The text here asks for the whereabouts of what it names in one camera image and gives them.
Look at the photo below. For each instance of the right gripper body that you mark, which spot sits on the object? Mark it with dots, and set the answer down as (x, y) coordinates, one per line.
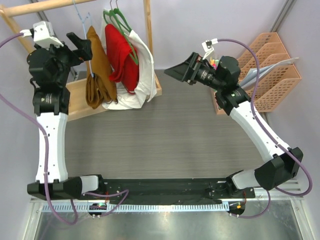
(207, 76)

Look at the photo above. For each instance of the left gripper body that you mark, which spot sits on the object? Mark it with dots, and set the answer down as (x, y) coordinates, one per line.
(64, 58)

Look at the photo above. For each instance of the light blue wire hanger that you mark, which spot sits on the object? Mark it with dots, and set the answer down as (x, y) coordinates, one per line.
(83, 23)

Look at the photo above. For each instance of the mustard brown trousers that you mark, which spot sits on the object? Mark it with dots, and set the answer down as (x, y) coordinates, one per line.
(98, 88)

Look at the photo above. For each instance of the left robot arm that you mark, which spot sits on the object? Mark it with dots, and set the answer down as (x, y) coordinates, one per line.
(51, 107)

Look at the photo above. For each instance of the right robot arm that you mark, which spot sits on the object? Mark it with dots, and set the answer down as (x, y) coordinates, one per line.
(281, 162)

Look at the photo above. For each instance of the green hanger front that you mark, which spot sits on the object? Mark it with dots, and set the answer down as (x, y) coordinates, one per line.
(124, 29)

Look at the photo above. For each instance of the green hanger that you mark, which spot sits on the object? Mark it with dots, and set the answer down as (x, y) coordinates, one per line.
(124, 29)
(110, 18)

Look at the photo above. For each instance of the green hanger back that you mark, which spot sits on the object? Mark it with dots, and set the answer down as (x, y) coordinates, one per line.
(110, 18)

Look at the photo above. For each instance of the pens in organizer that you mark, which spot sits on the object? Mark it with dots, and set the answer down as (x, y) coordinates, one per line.
(214, 62)

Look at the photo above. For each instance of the red shirt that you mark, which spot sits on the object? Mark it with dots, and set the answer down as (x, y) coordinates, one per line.
(118, 51)

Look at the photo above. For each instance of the white shirt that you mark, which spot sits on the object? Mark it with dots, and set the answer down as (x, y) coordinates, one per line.
(146, 88)

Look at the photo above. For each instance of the wooden clothes rack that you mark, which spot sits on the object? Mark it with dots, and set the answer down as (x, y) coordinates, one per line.
(78, 107)

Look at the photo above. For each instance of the peach plastic desk organizer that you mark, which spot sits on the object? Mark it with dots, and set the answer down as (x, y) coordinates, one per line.
(278, 74)

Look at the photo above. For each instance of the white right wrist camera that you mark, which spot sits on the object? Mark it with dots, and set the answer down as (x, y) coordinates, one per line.
(208, 47)

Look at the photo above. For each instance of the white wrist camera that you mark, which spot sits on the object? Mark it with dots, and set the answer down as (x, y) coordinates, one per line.
(44, 35)
(208, 47)

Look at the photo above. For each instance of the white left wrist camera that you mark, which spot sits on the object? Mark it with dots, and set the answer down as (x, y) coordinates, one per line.
(44, 35)

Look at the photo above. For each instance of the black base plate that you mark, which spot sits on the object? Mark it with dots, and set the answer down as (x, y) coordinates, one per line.
(173, 190)

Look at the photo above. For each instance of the white slotted cable duct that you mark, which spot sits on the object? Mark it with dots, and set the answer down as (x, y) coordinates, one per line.
(95, 207)

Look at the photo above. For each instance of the aluminium frame rail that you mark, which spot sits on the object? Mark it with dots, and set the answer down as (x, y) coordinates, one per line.
(288, 189)

